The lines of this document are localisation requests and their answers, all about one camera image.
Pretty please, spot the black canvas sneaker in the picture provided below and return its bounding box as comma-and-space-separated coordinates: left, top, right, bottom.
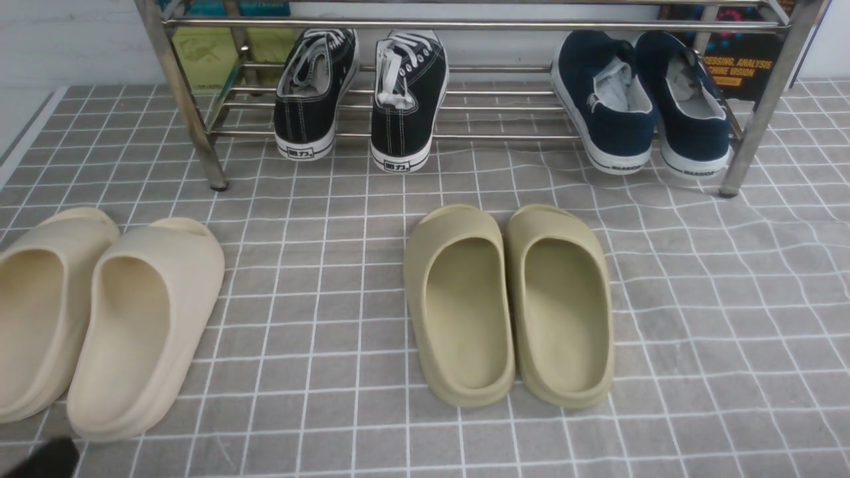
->
370, 30, 449, 175
273, 29, 359, 161

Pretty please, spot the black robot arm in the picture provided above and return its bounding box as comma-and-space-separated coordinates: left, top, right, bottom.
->
2, 436, 81, 478

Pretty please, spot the stainless steel shoe rack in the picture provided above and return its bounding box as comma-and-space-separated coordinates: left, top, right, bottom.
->
135, 1, 829, 199

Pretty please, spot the olive green left slipper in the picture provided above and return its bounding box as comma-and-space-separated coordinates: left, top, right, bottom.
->
403, 204, 515, 408

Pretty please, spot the olive green slipper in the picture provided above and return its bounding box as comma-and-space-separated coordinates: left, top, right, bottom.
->
505, 204, 614, 409
403, 204, 515, 408

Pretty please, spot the olive green right slipper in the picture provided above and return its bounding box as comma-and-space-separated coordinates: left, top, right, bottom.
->
505, 204, 614, 409

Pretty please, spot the navy blue left sneaker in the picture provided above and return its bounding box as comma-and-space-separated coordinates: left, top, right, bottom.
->
551, 30, 659, 175

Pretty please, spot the navy blue sneaker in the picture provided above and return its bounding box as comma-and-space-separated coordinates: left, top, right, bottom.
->
635, 31, 732, 181
551, 30, 659, 175

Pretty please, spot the beige right slipper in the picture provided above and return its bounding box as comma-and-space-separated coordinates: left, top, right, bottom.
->
66, 217, 225, 442

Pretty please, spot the beige slipper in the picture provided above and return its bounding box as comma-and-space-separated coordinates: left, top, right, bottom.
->
66, 217, 225, 442
1, 208, 120, 423

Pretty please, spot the yellow green book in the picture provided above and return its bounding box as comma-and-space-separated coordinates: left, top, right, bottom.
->
173, 27, 298, 94

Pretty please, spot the navy blue right sneaker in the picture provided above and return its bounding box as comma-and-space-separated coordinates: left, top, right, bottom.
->
635, 31, 732, 181

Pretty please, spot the grey checked floor cloth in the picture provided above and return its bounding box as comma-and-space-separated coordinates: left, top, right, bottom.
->
2, 80, 849, 477

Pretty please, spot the black book orange text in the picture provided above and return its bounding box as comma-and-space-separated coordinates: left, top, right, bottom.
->
658, 5, 783, 102

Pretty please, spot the beige left slipper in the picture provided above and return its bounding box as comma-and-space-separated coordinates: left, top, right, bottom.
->
1, 208, 120, 423

